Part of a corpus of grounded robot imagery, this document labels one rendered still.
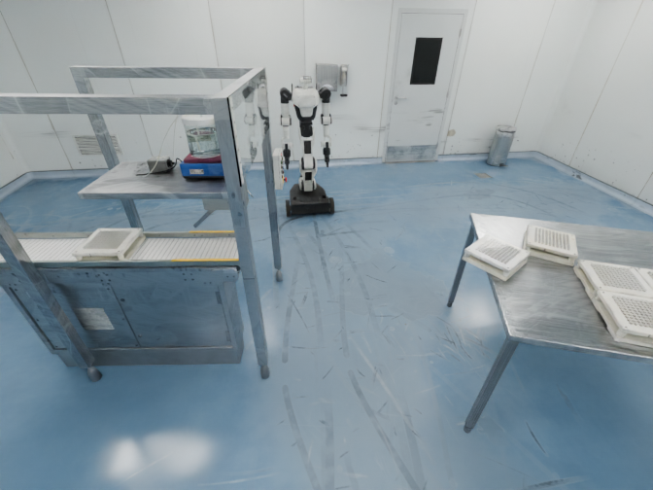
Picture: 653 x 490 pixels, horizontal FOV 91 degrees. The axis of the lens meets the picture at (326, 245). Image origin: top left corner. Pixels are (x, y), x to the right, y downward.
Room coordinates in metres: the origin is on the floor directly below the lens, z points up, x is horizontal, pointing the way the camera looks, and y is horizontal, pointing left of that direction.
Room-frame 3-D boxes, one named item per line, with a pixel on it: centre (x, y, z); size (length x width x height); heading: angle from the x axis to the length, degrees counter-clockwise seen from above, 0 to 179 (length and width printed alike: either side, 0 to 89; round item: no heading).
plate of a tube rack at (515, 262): (1.42, -0.92, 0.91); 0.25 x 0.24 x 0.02; 130
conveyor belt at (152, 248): (1.42, 1.12, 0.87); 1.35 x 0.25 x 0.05; 92
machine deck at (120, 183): (1.42, 0.74, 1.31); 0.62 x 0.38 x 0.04; 92
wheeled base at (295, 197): (3.72, 0.25, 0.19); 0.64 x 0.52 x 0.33; 9
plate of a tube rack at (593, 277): (1.21, -1.41, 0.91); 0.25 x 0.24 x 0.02; 165
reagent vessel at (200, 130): (1.47, 0.56, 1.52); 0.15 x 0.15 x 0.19
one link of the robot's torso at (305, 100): (3.74, 0.25, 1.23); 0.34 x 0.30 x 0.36; 99
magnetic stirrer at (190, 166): (1.47, 0.56, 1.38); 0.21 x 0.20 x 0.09; 2
